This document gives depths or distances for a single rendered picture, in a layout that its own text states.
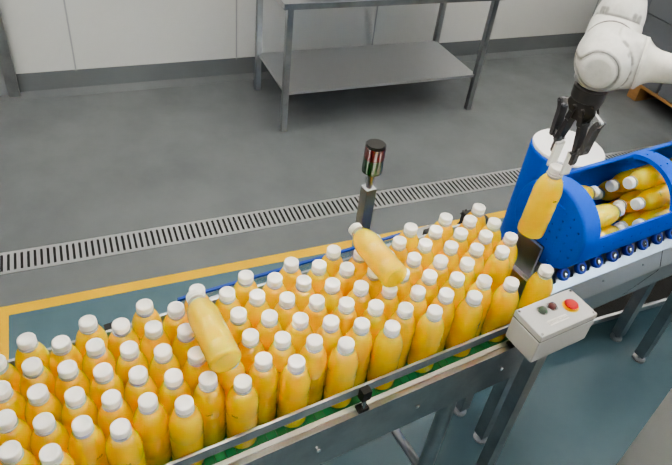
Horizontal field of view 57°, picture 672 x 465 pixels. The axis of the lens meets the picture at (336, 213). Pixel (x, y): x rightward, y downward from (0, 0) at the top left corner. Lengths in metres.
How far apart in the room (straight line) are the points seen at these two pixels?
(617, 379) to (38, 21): 4.01
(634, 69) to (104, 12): 3.84
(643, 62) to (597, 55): 0.09
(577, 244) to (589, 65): 0.78
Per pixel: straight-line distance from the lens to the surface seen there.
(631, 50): 1.32
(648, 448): 2.25
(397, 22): 5.35
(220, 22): 4.81
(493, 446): 2.15
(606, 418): 3.05
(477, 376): 1.85
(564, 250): 1.99
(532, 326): 1.65
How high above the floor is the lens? 2.23
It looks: 38 degrees down
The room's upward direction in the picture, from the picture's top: 7 degrees clockwise
